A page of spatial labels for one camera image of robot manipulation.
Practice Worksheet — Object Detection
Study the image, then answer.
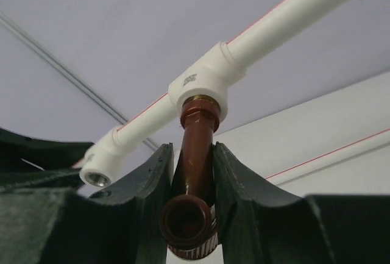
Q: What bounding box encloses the white PVC pipe frame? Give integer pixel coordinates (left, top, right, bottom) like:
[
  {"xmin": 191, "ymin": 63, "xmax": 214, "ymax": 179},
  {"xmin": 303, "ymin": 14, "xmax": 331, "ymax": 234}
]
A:
[{"xmin": 76, "ymin": 0, "xmax": 348, "ymax": 187}]

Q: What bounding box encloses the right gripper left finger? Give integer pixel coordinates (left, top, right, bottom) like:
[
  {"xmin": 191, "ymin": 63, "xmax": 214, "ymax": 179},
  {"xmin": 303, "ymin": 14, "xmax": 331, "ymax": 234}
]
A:
[{"xmin": 1, "ymin": 144, "xmax": 173, "ymax": 263}]

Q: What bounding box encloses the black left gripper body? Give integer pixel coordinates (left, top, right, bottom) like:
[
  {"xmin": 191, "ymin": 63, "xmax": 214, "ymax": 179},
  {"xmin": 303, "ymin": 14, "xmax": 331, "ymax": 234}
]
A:
[{"xmin": 1, "ymin": 128, "xmax": 93, "ymax": 190}]

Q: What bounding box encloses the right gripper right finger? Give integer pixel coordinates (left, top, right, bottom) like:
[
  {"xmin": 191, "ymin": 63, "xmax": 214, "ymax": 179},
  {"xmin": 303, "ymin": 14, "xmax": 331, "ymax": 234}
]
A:
[{"xmin": 213, "ymin": 143, "xmax": 389, "ymax": 263}]

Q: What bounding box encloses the brown water faucet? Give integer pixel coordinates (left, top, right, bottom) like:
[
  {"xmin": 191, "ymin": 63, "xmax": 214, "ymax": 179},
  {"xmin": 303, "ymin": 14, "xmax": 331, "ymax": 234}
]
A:
[{"xmin": 159, "ymin": 95, "xmax": 221, "ymax": 261}]

